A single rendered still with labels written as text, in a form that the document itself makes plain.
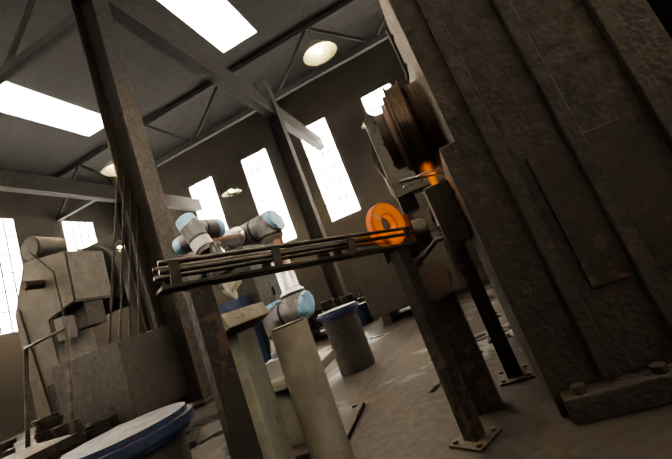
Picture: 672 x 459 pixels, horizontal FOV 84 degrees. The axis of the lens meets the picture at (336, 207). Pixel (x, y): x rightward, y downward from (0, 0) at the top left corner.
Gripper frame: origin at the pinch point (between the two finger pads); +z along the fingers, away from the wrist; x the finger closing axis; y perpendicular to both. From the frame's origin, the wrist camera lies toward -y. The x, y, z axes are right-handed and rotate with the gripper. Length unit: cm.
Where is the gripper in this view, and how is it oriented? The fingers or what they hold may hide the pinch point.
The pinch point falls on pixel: (233, 297)
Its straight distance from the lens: 137.1
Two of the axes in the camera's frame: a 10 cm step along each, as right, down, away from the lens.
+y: 7.1, -6.9, -1.8
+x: 3.1, 0.8, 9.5
